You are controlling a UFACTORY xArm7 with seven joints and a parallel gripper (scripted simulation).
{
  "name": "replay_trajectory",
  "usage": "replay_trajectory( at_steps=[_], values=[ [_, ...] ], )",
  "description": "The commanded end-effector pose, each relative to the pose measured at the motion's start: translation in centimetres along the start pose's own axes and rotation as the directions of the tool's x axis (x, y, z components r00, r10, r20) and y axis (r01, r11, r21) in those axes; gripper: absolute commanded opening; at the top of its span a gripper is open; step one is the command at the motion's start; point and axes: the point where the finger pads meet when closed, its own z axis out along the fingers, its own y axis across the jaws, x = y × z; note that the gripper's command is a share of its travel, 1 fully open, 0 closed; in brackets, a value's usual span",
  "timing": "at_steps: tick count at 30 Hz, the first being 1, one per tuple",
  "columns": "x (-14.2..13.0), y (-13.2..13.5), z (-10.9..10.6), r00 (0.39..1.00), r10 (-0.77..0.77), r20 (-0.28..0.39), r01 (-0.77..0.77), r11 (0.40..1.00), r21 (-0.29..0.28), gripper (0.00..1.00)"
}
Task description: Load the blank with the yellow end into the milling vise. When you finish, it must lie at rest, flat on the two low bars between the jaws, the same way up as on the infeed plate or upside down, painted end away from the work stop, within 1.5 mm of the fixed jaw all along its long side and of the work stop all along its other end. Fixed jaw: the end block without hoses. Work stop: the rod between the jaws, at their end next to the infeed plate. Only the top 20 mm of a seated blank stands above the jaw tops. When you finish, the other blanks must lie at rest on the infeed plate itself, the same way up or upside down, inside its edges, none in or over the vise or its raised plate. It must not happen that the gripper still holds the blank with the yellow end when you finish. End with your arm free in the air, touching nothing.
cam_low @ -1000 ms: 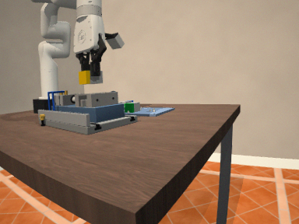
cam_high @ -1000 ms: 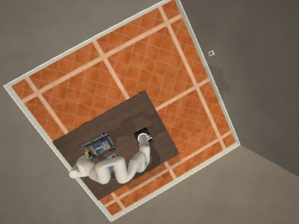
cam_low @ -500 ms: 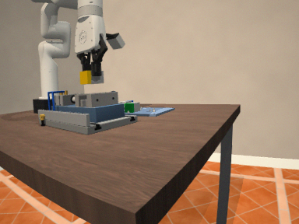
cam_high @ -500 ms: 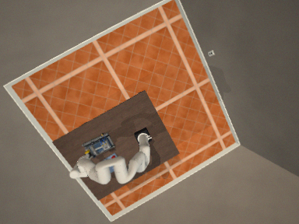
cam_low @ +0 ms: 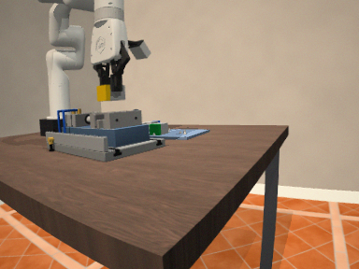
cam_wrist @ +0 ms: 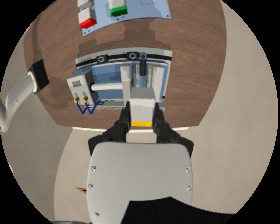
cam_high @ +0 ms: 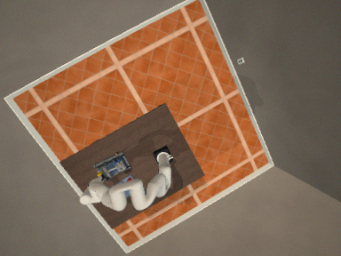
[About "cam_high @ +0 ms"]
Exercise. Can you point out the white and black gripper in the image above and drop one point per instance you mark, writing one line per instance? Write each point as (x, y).
(101, 178)

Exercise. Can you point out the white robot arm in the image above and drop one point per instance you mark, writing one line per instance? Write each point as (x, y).
(115, 197)

